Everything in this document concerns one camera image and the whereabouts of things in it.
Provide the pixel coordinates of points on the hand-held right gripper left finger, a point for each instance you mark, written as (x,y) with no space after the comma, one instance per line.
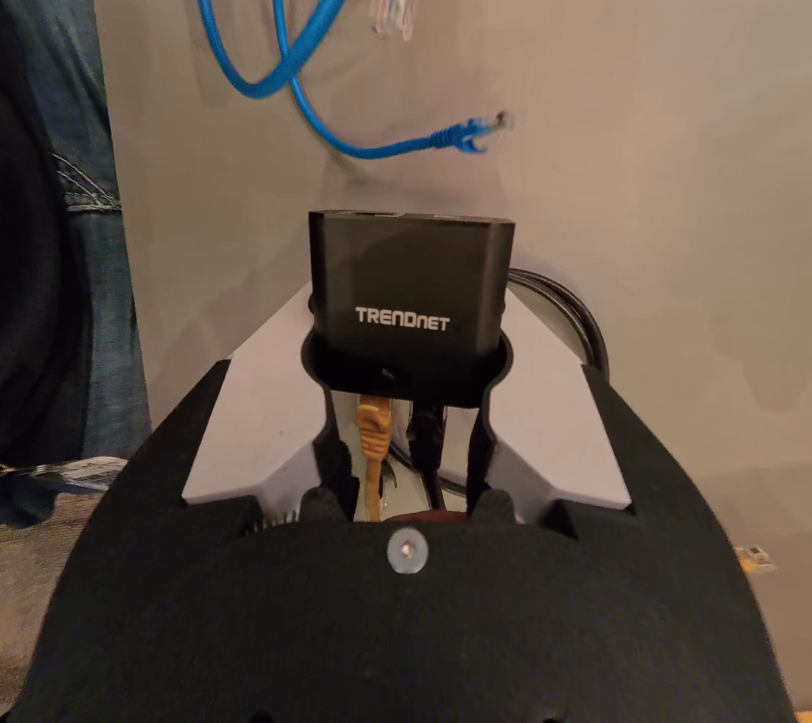
(266,406)

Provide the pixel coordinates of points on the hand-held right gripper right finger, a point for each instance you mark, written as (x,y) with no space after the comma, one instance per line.
(545,418)

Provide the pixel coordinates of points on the black network adapter box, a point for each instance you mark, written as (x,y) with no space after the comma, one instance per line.
(406,273)

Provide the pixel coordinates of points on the person's blue jeans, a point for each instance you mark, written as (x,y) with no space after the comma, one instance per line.
(89,228)

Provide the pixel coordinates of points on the person's dark sweater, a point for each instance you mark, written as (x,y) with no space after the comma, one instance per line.
(25,292)

